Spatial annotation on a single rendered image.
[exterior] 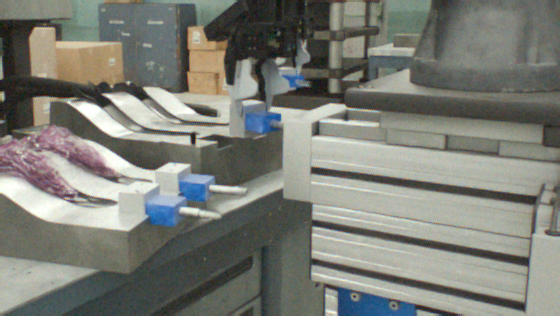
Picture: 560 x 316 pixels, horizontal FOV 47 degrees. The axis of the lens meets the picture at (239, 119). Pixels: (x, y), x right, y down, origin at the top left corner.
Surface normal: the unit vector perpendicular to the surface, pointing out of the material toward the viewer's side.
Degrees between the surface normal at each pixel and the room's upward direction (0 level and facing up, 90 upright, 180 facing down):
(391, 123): 90
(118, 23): 91
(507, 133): 90
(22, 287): 0
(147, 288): 90
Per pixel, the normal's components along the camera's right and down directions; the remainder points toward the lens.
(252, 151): 0.82, 0.11
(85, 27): -0.44, 0.16
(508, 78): -0.10, 0.18
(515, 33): -0.04, -0.13
